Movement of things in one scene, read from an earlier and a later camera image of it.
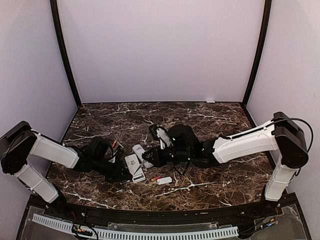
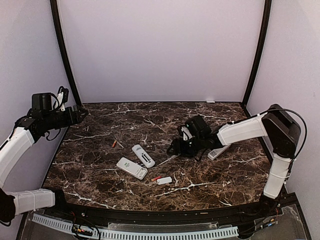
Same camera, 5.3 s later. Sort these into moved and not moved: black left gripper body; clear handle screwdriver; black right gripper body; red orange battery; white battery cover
Moved: black right gripper body; clear handle screwdriver; black left gripper body
Not moved: red orange battery; white battery cover
